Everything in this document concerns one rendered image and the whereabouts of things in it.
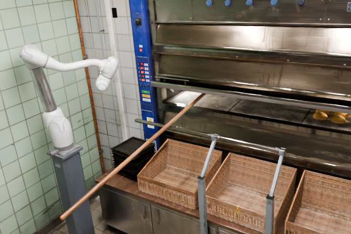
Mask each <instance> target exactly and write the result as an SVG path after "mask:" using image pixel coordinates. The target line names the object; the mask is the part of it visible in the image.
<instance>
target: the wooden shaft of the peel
mask: <svg viewBox="0 0 351 234"><path fill-rule="evenodd" d="M205 95H206V94H205V93H202V94H200V95H199V96H198V97H197V98H196V99H195V100H193V101H192V102H191V103H190V104H189V105H188V106H187V107H185V108H184V109H183V110H182V111H181V112H180V113H179V114H177V115H176V116H175V117H174V118H173V119H172V120H171V121H169V122H168V123H167V124H166V125H165V126H164V127H163V128H161V129H160V130H159V131H158V132H157V133H156V134H155V135H153V136H152V137H151V138H150V139H149V140H148V141H147V142H145V143H144V144H143V145H142V146H141V147H140V148H139V149H137V150H136V151H135V152H134V153H132V154H131V155H130V156H129V157H128V158H127V159H126V160H124V161H123V162H122V163H121V164H120V165H119V166H118V167H116V168H115V169H114V170H113V171H112V172H111V173H110V174H108V175H107V176H106V177H105V178H104V179H103V180H102V181H100V182H99V183H98V184H97V185H96V186H95V187H94V188H92V189H91V190H90V191H89V192H88V193H87V194H86V195H84V196H83V197H82V198H81V199H80V200H79V201H78V202H76V203H75V204H74V205H73V206H72V207H71V208H70V209H68V210H67V211H66V212H65V213H64V214H63V215H62V216H60V220H62V221H63V220H65V219H66V218H67V217H68V216H69V215H70V214H71V213H72V212H74V211H75V210H76V209H77V208H78V207H79V206H80V205H81V204H82V203H84V202H85V201H86V200H87V199H89V198H90V197H91V196H92V195H93V194H94V193H95V192H96V191H98V190H99V189H100V188H101V187H102V186H103V185H104V184H105V183H107V182H108V181H109V180H110V179H111V178H112V177H113V176H114V175H116V174H117V173H118V172H119V171H120V170H121V169H122V168H123V167H125V166H126V165H127V164H128V163H129V162H130V161H131V160H132V159H134V158H135V157H136V156H137V155H138V154H139V153H140V152H141V151H142V150H144V149H145V148H146V147H147V146H148V145H149V144H150V143H152V142H153V141H154V140H155V139H156V138H157V137H158V136H159V135H160V134H162V133H163V132H164V131H165V130H166V129H167V128H168V127H169V126H171V125H172V124H173V123H174V122H175V121H176V120H177V119H178V118H180V117H181V116H182V115H183V114H185V113H186V111H187V110H189V109H190V108H191V107H192V106H194V105H195V104H196V103H197V102H198V101H199V100H200V99H201V98H202V97H204V96H205Z"/></svg>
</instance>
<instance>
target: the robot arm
mask: <svg viewBox="0 0 351 234"><path fill-rule="evenodd" d="M19 56H20V58H21V59H22V60H23V62H24V64H25V66H26V68H27V69H29V70H30V74H31V76H32V79H33V82H34V84H35V87H36V89H37V92H38V95H39V98H40V100H41V103H42V106H43V108H44V113H43V118H44V122H45V125H46V127H47V129H48V131H49V132H50V136H51V139H52V142H53V146H54V148H52V149H50V150H49V152H50V155H51V156H54V155H60V156H61V157H64V156H66V155H67V154H69V153H71V152H72V151H74V150H76V149H78V148H80V145H76V144H74V142H73V134H72V129H71V125H70V122H69V121H68V119H67V118H65V117H64V115H63V112H62V110H61V109H60V108H59V107H57V106H56V104H55V101H54V98H53V95H52V92H51V89H50V86H49V83H48V80H47V78H46V75H45V72H44V70H43V68H47V69H52V70H55V71H60V72H69V71H74V70H77V69H81V68H84V67H89V66H96V67H98V68H99V76H98V77H97V79H96V88H97V89H98V90H99V91H101V92H103V91H106V90H107V89H108V86H109V84H110V81H111V79H112V78H113V76H114V75H115V73H116V71H117V69H118V66H119V61H118V59H117V58H115V57H114V56H111V57H109V58H108V59H106V60H105V59H104V60H98V59H89V60H83V61H78V62H73V63H66V64H65V63H60V62H58V61H56V60H55V59H53V58H51V57H50V56H48V55H46V54H44V53H43V52H41V51H40V49H39V48H38V47H37V46H35V45H33V44H26V45H24V46H23V47H22V48H21V49H20V51H19Z"/></svg>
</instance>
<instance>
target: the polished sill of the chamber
mask: <svg viewBox="0 0 351 234"><path fill-rule="evenodd" d="M162 106H163V108H168V109H174V110H180V111H182V110H183V109H184V108H185V107H187V106H188V105H187V104H180V103H174V102H168V101H166V102H164V103H163V104H162ZM187 112H192V113H198V114H203V115H210V116H215V117H219V118H225V119H231V120H237V121H242V122H249V123H254V124H260V125H266V126H272V127H278V128H284V129H288V130H293V131H300V132H305V133H311V134H317V135H323V136H328V137H335V138H340V139H346V140H350V141H351V132H350V131H344V130H338V129H334V128H327V127H321V126H315V125H309V124H302V123H296V122H289V121H283V120H277V119H270V118H264V117H260V116H254V115H247V114H241V113H235V112H229V111H223V110H216V109H210V108H203V107H197V106H192V107H191V108H190V109H189V110H187Z"/></svg>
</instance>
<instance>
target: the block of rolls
mask: <svg viewBox="0 0 351 234"><path fill-rule="evenodd" d="M329 114H330V111H325V110H316V113H315V114H314V115H313V118H314V119H316V120H321V121H323V120H327V115H329ZM333 115H334V116H332V117H331V122H333V123H337V124H344V123H345V122H346V120H345V119H346V118H348V114H347V113H339V112H334V114H333Z"/></svg>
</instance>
